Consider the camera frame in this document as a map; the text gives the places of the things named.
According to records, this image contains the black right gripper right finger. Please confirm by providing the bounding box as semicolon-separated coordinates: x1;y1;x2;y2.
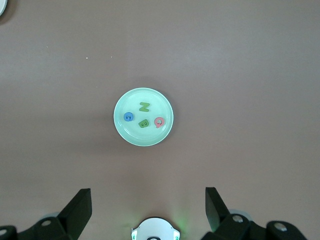
203;186;253;240

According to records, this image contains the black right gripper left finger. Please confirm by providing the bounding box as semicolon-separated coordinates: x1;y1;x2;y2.
18;188;93;240

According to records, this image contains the red letter Q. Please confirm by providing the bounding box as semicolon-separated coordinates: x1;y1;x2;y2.
153;116;166;129

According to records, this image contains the green letter N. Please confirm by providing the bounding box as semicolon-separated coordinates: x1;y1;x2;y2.
138;101;151;113

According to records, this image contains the green plate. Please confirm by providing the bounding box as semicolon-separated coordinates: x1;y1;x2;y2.
113;87;175;147

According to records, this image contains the brown table cover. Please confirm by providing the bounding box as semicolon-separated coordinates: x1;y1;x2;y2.
0;0;320;240

